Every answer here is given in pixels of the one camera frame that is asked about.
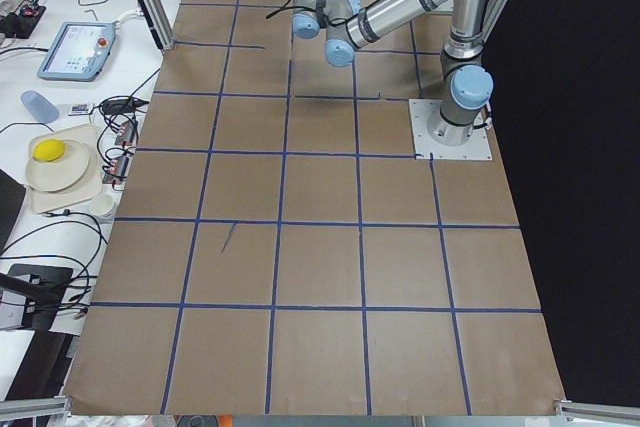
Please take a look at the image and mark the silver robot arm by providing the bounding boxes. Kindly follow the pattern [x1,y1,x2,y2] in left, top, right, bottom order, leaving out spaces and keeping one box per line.
[288,0,507,145]

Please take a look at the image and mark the near teach pendant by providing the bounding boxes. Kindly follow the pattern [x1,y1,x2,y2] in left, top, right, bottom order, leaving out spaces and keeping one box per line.
[37,22,116,82]

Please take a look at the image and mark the blue plastic cup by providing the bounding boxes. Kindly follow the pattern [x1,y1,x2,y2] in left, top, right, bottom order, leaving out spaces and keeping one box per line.
[20,90,59,124]

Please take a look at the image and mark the cream tray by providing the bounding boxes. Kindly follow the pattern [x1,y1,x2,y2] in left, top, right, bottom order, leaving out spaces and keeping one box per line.
[25,124,102,214]

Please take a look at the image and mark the yellow lemon toy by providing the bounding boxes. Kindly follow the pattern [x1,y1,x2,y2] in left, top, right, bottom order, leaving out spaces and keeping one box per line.
[32,138,66,163]

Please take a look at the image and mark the white paper cup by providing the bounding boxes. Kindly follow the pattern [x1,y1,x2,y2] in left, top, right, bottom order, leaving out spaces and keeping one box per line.
[89,194,118,221]

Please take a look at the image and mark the cream round plate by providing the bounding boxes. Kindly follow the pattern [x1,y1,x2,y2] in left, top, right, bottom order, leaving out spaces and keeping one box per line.
[25,140,90,192]

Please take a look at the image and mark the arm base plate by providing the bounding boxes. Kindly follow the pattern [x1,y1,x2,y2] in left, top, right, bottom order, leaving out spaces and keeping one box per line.
[409,99,493,161]

